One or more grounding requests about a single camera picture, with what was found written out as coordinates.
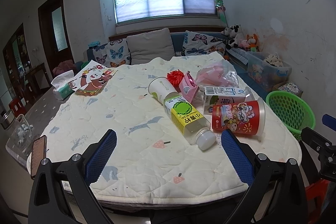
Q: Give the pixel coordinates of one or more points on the pink snack packet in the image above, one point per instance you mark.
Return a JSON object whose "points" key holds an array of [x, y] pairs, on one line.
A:
{"points": [[188, 87]]}

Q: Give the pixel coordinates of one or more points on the red cartoon paper cup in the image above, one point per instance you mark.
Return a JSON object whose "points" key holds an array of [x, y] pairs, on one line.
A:
{"points": [[247, 118]]}

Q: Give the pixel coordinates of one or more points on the cow plush toy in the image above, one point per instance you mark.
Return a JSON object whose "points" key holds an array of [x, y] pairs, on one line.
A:
{"points": [[234, 34]]}

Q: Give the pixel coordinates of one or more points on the tissue pack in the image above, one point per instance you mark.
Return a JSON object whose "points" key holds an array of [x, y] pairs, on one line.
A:
{"points": [[61, 88]]}

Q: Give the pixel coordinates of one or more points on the white paper cup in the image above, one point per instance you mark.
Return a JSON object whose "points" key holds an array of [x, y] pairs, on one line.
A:
{"points": [[161, 89]]}

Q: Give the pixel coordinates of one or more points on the right butterfly pillow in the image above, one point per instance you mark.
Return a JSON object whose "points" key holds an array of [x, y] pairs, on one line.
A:
{"points": [[195, 44]]}

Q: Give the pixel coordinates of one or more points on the cardboard box with stickers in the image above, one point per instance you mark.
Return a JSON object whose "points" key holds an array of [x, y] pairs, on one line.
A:
{"points": [[289, 87]]}

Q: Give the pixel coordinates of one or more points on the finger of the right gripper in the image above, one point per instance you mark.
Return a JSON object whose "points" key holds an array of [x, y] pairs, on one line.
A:
{"points": [[329, 121]]}

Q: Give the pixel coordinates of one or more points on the cartoon bear paper cutout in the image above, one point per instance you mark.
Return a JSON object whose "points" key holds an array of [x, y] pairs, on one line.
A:
{"points": [[92, 79]]}

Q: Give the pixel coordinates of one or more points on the red spiky ball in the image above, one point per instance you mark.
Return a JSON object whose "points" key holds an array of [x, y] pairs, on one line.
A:
{"points": [[175, 77]]}

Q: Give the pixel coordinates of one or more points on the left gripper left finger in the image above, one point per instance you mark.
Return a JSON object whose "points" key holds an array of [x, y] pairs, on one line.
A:
{"points": [[48, 203]]}

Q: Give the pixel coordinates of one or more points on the yellow label plastic bottle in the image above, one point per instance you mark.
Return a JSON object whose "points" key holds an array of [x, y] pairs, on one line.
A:
{"points": [[191, 123]]}

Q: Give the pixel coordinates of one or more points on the dark display cabinet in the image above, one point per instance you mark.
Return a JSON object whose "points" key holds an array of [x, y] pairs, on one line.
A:
{"points": [[18, 64]]}

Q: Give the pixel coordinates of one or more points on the smartphone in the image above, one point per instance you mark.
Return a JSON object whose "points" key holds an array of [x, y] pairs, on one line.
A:
{"points": [[38, 154]]}

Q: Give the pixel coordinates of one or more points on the blue sofa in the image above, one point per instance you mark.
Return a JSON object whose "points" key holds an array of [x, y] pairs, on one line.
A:
{"points": [[177, 39]]}

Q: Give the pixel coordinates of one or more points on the red plastic stool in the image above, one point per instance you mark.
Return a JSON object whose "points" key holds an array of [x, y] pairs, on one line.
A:
{"points": [[315, 194]]}

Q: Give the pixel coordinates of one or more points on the grey cushion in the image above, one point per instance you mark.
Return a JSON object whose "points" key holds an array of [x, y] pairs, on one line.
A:
{"points": [[147, 46]]}

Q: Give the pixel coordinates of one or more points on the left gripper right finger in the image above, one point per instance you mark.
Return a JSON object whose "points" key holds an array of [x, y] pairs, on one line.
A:
{"points": [[288, 202]]}

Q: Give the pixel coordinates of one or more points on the pinwheel toy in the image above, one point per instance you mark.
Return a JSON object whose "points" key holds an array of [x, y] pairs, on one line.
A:
{"points": [[221, 11]]}

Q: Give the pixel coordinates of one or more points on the green plastic waste basket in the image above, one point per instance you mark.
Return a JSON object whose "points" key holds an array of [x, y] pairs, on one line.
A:
{"points": [[294, 112]]}

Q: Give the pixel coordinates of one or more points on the clear acrylic box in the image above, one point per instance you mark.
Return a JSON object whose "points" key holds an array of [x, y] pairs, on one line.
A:
{"points": [[21, 136]]}

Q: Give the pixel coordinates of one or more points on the clear plastic storage bin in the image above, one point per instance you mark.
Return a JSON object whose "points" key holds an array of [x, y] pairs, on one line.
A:
{"points": [[266, 75]]}

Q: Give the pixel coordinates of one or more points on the clear pink plastic bag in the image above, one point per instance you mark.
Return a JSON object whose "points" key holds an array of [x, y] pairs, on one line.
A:
{"points": [[222, 74]]}

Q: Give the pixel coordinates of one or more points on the white quilted table cover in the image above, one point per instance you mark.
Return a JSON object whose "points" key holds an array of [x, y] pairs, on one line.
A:
{"points": [[152, 162]]}

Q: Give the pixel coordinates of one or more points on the dark wooden door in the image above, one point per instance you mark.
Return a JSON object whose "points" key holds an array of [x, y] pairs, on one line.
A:
{"points": [[52, 25]]}

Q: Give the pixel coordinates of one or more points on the butterfly pillow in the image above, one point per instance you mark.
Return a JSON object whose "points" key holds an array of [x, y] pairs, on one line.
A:
{"points": [[195, 44], [113, 54]]}

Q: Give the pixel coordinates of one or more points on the left butterfly pillow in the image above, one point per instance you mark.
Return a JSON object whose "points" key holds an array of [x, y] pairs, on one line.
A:
{"points": [[113, 54]]}

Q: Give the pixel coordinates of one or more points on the orange fox plush toy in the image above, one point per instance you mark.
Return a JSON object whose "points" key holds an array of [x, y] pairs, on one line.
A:
{"points": [[252, 41]]}

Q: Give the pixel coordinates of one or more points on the white milk carton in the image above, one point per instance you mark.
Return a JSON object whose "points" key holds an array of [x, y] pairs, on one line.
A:
{"points": [[216, 95]]}

